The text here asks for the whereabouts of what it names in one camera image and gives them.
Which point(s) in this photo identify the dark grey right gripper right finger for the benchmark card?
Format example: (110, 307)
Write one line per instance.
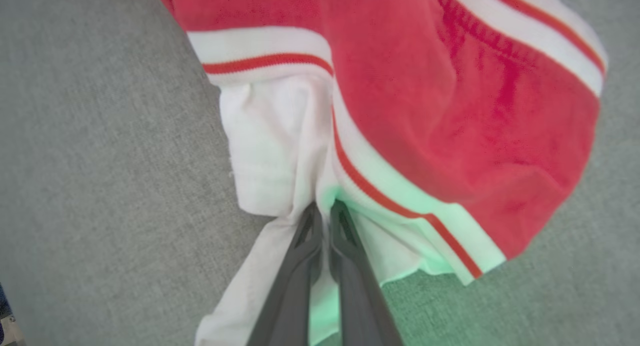
(360, 301)

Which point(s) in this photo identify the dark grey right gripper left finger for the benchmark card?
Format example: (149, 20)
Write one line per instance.
(292, 296)

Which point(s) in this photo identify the red and white garment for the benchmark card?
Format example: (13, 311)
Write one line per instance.
(450, 110)

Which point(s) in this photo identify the grey fabric sofa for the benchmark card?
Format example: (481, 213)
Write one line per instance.
(100, 135)

